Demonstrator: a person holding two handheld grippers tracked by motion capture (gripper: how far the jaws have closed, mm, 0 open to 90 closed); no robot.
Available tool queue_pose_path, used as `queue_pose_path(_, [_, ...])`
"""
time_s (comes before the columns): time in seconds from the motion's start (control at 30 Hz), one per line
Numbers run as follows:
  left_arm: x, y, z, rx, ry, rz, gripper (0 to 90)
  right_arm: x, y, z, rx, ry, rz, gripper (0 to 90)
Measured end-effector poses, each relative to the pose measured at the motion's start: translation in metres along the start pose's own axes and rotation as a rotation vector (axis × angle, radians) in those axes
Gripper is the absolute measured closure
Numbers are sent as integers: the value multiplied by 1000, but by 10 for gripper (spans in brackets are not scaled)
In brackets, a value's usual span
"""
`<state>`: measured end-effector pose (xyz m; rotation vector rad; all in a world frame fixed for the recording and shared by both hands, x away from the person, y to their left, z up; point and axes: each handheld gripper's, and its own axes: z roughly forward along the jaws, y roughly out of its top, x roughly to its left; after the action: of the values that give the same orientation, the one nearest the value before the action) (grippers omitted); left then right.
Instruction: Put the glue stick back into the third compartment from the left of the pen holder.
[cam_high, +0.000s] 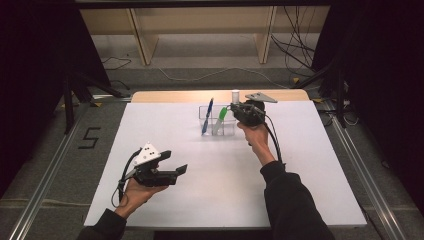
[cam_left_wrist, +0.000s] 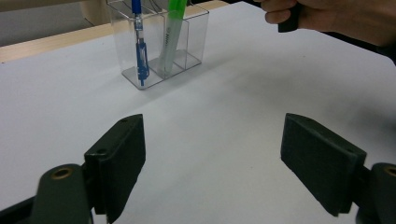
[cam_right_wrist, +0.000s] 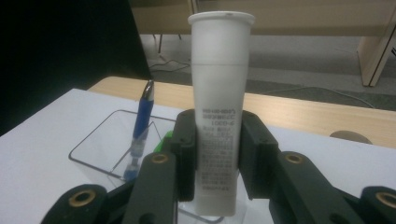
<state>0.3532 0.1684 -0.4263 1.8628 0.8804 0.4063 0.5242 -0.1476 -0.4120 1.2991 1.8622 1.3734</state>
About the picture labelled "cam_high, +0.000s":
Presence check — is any metal floor rail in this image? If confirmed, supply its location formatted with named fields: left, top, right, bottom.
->
left=8, top=105, right=88, bottom=240
left=323, top=102, right=407, bottom=240

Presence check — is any blue pen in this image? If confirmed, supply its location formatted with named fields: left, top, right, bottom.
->
left=201, top=96, right=215, bottom=136

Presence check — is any wooden shelf unit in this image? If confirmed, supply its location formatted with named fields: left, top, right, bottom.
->
left=79, top=5, right=331, bottom=66

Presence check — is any bundle of black cables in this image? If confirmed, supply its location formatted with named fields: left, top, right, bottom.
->
left=270, top=5, right=322, bottom=72

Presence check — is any white floor cable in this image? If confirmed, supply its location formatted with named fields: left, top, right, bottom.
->
left=156, top=66, right=291, bottom=90

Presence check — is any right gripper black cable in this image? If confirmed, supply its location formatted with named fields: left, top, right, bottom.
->
left=262, top=113, right=287, bottom=166

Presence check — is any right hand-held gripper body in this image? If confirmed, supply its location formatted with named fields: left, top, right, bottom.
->
left=231, top=92, right=279, bottom=128

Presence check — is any thin black floor cable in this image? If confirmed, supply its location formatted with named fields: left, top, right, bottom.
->
left=101, top=55, right=133, bottom=72

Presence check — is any black tripod stand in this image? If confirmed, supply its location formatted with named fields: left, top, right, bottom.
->
left=294, top=56, right=350, bottom=129
left=62, top=71, right=125, bottom=135

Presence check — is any green highlighter marker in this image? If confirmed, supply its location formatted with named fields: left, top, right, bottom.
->
left=212, top=106, right=229, bottom=136

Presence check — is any clear plastic organizer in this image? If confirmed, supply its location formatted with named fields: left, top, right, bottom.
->
left=198, top=104, right=237, bottom=137

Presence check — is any person's left hand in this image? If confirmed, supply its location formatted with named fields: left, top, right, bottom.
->
left=114, top=178, right=169, bottom=220

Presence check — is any black curtain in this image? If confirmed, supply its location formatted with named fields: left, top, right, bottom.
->
left=312, top=0, right=424, bottom=216
left=0, top=0, right=112, bottom=198

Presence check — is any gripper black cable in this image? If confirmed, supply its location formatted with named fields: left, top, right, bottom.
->
left=110, top=148, right=143, bottom=208
left=262, top=113, right=287, bottom=166

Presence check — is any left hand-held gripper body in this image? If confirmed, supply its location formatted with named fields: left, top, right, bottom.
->
left=133, top=141, right=178, bottom=188

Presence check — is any white board sheet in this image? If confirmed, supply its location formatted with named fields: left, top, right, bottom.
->
left=83, top=100, right=368, bottom=230

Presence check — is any person's right hand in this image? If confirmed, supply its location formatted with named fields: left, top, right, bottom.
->
left=236, top=121, right=276, bottom=167

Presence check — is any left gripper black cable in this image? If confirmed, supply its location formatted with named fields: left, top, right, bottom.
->
left=110, top=148, right=143, bottom=208

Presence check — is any wooden table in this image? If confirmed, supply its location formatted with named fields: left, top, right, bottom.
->
left=131, top=89, right=310, bottom=104

